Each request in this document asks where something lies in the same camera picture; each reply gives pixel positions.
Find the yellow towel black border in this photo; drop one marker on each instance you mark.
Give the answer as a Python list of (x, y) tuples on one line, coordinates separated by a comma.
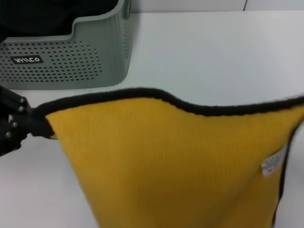
[(166, 154)]

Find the grey-green perforated storage box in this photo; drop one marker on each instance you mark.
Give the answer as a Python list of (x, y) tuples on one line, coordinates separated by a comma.
[(71, 61)]

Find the black cloth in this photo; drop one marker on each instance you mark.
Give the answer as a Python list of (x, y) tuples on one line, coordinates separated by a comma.
[(35, 16)]

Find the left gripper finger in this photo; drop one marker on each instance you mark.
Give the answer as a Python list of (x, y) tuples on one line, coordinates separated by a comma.
[(16, 133), (20, 104)]

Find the white towel care tag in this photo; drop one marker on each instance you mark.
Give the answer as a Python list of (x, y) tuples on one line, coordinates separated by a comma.
[(274, 164)]

